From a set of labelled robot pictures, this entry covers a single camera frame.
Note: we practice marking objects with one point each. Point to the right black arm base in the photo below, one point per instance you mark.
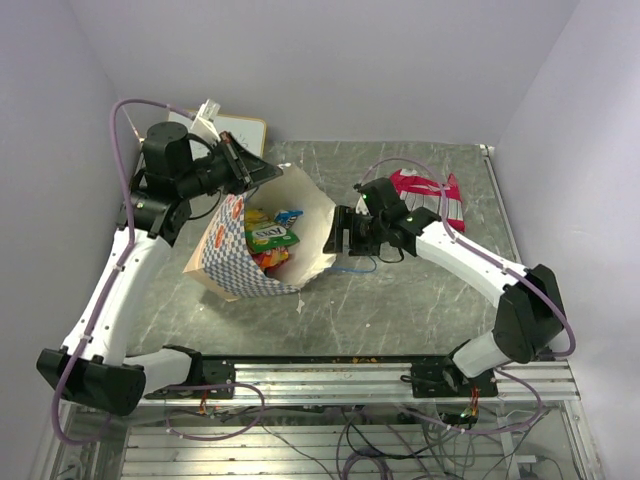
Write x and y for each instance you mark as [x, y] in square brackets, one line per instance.
[437, 377]

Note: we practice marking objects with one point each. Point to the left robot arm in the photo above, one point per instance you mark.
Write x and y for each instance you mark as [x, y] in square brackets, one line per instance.
[91, 367]

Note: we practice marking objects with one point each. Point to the blue candy packet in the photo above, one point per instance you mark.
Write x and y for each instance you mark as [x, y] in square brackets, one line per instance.
[287, 218]

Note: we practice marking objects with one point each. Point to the red pink snack packet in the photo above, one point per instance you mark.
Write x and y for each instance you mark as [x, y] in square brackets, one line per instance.
[418, 191]

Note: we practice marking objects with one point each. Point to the orange snack packet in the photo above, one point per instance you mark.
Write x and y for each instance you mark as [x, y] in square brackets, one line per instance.
[270, 260]

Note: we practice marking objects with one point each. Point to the aluminium rail frame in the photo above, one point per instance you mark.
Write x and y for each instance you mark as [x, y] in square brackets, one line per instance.
[337, 417]

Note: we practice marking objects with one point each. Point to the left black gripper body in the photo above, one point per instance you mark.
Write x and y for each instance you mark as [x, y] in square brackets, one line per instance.
[217, 170]

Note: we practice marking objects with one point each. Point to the green snack packet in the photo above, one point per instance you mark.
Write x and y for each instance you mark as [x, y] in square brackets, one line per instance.
[268, 235]

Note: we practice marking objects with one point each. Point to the small yellow-framed whiteboard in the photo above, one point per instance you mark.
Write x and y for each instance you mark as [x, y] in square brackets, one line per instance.
[249, 132]

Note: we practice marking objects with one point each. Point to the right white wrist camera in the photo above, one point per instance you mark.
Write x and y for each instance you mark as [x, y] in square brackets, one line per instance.
[362, 202]

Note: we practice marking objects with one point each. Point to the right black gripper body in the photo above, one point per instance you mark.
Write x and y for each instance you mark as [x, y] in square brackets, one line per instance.
[368, 232]

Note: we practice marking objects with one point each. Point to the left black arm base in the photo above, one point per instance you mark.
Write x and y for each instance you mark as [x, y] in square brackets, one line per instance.
[214, 372]

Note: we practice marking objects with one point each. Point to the blue checkered paper bag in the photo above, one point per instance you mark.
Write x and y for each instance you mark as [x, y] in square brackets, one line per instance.
[222, 261]

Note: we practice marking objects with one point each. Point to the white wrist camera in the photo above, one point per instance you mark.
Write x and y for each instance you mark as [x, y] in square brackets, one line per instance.
[362, 202]
[202, 124]

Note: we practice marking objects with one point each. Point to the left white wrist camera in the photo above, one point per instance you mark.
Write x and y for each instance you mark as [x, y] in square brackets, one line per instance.
[202, 124]

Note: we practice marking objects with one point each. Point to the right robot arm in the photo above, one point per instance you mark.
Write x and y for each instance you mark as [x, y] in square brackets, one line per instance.
[529, 311]

